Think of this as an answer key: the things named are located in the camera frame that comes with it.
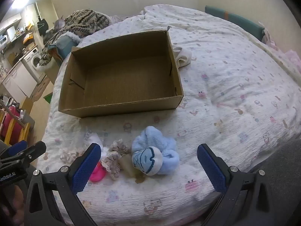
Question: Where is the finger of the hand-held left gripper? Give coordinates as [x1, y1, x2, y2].
[0, 141, 46, 168]
[0, 140, 28, 159]

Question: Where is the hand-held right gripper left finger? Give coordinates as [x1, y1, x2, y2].
[24, 143, 102, 226]

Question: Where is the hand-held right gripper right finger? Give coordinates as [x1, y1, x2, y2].
[197, 144, 274, 226]

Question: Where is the pink rubber duck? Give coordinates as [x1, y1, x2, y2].
[89, 162, 106, 182]

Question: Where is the pale pink scrunchie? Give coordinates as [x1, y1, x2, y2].
[60, 147, 85, 164]

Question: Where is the lace-edged beige scrunchie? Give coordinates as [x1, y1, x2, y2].
[101, 152, 123, 180]

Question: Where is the clear plastic packet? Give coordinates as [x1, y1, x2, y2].
[85, 128, 110, 156]

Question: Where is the floral beige scrunchie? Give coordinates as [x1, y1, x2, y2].
[109, 140, 131, 156]

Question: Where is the blue plush toy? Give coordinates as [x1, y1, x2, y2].
[131, 126, 179, 176]

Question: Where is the brown cardboard box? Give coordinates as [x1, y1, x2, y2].
[58, 26, 184, 118]

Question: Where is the white fluffy sock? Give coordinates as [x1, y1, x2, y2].
[173, 47, 192, 68]

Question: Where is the person's left hand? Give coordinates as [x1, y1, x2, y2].
[0, 186, 24, 219]

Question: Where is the yellow wooden rack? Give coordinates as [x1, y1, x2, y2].
[0, 109, 31, 146]

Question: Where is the red suitcase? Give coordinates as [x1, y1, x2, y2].
[0, 106, 23, 142]

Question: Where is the white kitchen cabinet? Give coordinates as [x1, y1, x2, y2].
[1, 62, 38, 102]

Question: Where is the cardboard floor box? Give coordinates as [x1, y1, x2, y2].
[42, 61, 62, 83]

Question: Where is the white printed bed blanket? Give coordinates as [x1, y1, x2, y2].
[38, 5, 301, 226]

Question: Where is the white washing machine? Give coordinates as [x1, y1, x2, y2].
[22, 47, 46, 83]

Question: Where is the blue fleece-lined bin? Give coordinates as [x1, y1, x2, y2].
[48, 34, 80, 59]

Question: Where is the patterned knit blanket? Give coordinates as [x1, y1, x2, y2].
[39, 9, 111, 66]

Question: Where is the pink cloth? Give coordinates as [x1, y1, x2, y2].
[266, 28, 301, 62]

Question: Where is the teal headboard cushion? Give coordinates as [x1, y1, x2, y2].
[204, 5, 265, 41]

